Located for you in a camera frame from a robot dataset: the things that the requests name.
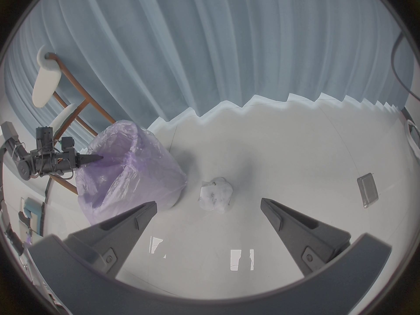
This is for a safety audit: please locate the pale blue curtain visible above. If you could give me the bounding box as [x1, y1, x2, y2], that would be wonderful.
[3, 0, 415, 134]

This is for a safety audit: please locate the purple plastic bag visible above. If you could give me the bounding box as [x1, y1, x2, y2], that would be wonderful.
[75, 119, 188, 226]

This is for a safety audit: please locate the white chair with wooden legs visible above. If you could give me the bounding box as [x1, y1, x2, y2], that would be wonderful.
[32, 45, 117, 196]

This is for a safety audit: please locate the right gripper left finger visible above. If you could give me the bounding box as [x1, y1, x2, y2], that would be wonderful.
[66, 201, 158, 280]

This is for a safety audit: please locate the crumpled white paper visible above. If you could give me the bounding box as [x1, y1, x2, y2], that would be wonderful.
[198, 177, 234, 214]

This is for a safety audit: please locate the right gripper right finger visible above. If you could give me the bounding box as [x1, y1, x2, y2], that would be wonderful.
[260, 198, 352, 278]

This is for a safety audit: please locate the black cable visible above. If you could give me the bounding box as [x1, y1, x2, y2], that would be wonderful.
[390, 31, 420, 95]

